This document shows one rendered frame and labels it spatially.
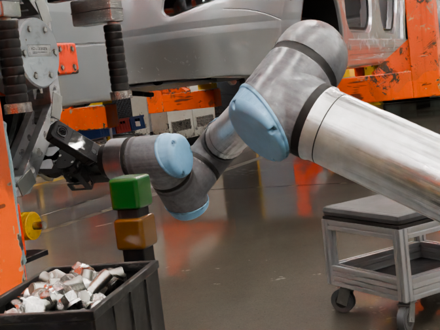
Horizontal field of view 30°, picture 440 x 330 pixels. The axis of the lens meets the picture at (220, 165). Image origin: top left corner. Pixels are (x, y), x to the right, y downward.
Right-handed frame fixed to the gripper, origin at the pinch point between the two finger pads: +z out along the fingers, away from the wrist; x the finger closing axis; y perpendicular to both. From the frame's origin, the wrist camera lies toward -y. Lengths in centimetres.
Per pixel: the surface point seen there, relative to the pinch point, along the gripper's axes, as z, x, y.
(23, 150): -2.8, -1.5, -5.1
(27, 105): -30, -19, -36
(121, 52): -29.2, 10.9, -17.7
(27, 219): -6.2, -15.5, -0.1
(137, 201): -60, -44, -43
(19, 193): -7.0, -13.3, -6.0
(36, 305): -59, -64, -53
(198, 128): 305, 517, 580
